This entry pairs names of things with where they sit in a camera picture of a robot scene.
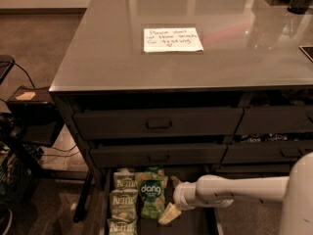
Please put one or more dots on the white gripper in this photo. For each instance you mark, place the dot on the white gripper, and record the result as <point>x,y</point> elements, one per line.
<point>181,194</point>

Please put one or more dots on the green dang rice chip bag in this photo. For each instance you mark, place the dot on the green dang rice chip bag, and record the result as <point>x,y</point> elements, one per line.
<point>151,187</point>

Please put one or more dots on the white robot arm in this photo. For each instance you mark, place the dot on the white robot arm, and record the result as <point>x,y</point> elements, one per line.
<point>294,192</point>

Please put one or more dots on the green chip bag behind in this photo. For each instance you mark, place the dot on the green chip bag behind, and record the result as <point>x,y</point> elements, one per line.
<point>158,169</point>

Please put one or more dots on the open bottom left drawer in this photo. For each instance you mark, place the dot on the open bottom left drawer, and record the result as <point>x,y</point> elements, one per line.
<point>196,222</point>

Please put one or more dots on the green kettle chip bag middle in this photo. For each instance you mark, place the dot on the green kettle chip bag middle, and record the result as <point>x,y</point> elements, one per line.
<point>123,204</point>

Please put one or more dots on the green kettle chip bag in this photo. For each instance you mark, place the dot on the green kettle chip bag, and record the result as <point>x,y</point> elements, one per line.
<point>124,179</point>
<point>121,227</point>
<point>123,204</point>

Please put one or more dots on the green kettle chip bag top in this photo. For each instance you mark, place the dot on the green kettle chip bag top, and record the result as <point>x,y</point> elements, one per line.
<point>124,179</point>

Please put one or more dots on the green kettle chip bag bottom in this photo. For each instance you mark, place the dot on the green kettle chip bag bottom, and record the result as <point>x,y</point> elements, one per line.
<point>121,227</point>

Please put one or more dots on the top left drawer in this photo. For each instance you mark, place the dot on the top left drawer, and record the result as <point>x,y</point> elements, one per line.
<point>157,122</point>

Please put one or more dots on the middle left drawer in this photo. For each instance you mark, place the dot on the middle left drawer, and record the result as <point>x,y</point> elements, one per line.
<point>146,155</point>

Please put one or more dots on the middle right drawer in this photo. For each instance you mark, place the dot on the middle right drawer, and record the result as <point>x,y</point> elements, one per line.
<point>267,152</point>

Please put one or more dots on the dark snack bags in drawer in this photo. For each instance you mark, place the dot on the dark snack bags in drawer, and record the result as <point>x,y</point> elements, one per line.
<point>276,137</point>

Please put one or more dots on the dark drawer cabinet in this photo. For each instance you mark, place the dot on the dark drawer cabinet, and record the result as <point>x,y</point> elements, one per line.
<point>250,58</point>

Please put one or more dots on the bottom right drawer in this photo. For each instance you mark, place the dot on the bottom right drawer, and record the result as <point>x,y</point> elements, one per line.
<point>255,170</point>

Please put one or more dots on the top right drawer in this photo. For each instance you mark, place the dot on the top right drawer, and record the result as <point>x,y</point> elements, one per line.
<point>279,119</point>

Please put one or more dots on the black crate on floor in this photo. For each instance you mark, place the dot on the black crate on floor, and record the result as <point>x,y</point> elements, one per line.
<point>17,168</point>

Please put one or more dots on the white handwritten paper note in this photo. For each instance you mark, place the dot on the white handwritten paper note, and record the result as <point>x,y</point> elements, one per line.
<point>160,40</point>

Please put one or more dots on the black side stand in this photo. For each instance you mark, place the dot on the black side stand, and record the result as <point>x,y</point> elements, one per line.
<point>38,113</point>

